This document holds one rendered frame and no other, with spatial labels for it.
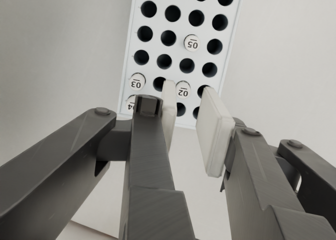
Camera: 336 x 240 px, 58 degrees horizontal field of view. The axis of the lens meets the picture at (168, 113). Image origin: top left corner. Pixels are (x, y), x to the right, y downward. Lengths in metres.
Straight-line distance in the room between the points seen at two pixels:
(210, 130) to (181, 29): 0.12
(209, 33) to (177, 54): 0.03
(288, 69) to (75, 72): 0.20
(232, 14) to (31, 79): 0.19
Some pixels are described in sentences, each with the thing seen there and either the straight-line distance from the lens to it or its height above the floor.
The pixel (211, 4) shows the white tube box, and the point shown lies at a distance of 0.25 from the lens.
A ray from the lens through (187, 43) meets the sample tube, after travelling 0.24.
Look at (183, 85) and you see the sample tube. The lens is 0.24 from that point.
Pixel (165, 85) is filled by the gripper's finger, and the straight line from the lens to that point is 0.18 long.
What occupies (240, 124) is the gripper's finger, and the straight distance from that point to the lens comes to 0.17.
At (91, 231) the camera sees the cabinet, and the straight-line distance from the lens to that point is 0.40.
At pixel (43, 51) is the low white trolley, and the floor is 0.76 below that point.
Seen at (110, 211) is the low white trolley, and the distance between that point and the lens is 0.35.
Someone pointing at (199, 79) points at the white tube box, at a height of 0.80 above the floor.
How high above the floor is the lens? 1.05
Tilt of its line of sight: 73 degrees down
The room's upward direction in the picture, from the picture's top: 178 degrees counter-clockwise
